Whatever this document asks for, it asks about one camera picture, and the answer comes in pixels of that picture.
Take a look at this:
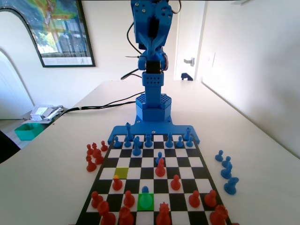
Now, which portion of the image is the blue chess king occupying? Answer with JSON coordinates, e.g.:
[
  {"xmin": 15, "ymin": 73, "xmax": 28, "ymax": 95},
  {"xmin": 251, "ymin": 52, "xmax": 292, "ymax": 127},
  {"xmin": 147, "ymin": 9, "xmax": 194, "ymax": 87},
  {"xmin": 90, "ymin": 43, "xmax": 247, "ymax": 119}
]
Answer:
[{"xmin": 125, "ymin": 122, "xmax": 133, "ymax": 142}]

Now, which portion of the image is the blue plastic chess bishop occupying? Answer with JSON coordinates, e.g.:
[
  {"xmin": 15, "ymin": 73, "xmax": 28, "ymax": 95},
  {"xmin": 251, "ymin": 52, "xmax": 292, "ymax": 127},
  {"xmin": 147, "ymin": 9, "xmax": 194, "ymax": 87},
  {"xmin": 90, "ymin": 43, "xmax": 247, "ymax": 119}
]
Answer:
[{"xmin": 165, "ymin": 132, "xmax": 173, "ymax": 149}]

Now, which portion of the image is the red queen chess piece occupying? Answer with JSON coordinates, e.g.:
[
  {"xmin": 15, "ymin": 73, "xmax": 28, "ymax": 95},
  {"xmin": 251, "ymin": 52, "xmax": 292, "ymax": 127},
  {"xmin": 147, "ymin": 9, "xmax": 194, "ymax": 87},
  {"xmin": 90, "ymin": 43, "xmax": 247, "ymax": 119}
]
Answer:
[{"xmin": 155, "ymin": 202, "xmax": 172, "ymax": 225}]

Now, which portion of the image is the white door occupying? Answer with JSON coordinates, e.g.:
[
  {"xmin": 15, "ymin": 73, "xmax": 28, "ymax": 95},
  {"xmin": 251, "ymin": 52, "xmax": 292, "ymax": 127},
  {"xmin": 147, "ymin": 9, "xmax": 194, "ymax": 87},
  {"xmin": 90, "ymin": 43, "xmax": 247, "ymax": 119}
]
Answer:
[{"xmin": 174, "ymin": 0, "xmax": 208, "ymax": 82}]

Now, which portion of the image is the blue printed clamp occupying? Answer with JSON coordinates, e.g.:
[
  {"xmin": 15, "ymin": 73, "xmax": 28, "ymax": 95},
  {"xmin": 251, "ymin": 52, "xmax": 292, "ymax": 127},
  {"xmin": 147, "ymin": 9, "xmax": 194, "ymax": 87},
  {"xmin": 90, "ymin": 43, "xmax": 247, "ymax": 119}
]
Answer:
[{"xmin": 180, "ymin": 72, "xmax": 195, "ymax": 82}]

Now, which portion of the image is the black framed map poster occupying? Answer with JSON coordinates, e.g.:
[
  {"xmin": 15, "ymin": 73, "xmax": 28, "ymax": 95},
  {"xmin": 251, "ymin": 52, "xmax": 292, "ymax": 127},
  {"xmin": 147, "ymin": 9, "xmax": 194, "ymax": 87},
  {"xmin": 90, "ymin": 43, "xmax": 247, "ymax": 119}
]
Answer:
[{"xmin": 22, "ymin": 0, "xmax": 96, "ymax": 68}]

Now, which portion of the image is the blue robot mounting plate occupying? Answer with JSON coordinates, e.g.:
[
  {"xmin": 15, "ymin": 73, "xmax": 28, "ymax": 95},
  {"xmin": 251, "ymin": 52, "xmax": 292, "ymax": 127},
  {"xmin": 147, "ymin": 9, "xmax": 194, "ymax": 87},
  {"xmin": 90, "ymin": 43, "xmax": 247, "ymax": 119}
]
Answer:
[{"xmin": 107, "ymin": 117, "xmax": 202, "ymax": 145}]

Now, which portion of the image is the white arched panel dark rim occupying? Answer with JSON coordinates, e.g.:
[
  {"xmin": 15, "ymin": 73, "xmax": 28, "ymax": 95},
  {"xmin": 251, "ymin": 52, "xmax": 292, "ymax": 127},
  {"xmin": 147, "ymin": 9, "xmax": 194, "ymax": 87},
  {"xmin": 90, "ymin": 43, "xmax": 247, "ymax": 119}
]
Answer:
[{"xmin": 0, "ymin": 8, "xmax": 45, "ymax": 113}]

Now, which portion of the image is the pile of white packets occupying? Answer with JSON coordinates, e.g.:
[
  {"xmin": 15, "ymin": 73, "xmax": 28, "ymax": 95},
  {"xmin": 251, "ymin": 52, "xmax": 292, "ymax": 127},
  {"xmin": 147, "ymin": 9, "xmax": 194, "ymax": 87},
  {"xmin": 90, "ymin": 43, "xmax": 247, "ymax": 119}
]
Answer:
[{"xmin": 29, "ymin": 105, "xmax": 68, "ymax": 121}]

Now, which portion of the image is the black and white chessboard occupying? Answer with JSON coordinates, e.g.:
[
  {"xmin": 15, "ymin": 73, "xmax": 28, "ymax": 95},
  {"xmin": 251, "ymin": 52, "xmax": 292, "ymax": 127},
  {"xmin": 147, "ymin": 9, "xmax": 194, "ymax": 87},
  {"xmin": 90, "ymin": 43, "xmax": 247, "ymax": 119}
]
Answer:
[{"xmin": 75, "ymin": 134, "xmax": 234, "ymax": 225}]

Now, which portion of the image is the teal plastic box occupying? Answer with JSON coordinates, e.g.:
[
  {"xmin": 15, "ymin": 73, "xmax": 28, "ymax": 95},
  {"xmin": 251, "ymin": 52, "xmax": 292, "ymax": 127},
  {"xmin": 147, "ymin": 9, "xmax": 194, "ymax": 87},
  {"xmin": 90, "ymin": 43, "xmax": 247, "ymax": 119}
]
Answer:
[{"xmin": 13, "ymin": 123, "xmax": 45, "ymax": 142}]

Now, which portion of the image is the red white black servo wire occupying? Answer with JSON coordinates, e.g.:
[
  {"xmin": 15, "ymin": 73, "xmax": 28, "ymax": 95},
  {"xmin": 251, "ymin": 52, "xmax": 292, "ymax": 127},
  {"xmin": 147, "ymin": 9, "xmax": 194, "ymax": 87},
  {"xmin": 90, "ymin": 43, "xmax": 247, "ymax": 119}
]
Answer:
[{"xmin": 172, "ymin": 0, "xmax": 183, "ymax": 15}]

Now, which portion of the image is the black camera cable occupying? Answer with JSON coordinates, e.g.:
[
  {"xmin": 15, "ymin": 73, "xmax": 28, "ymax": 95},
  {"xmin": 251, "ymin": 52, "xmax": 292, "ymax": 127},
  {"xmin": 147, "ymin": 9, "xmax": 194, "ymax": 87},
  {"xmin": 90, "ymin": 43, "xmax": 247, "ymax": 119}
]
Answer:
[{"xmin": 120, "ymin": 22, "xmax": 144, "ymax": 82}]

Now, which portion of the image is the black table cable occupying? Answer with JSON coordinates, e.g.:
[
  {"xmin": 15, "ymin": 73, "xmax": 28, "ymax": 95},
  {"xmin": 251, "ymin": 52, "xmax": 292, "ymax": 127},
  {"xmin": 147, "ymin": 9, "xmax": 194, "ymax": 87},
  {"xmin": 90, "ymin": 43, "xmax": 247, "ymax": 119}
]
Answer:
[
  {"xmin": 79, "ymin": 102, "xmax": 137, "ymax": 110},
  {"xmin": 58, "ymin": 92, "xmax": 141, "ymax": 117}
]

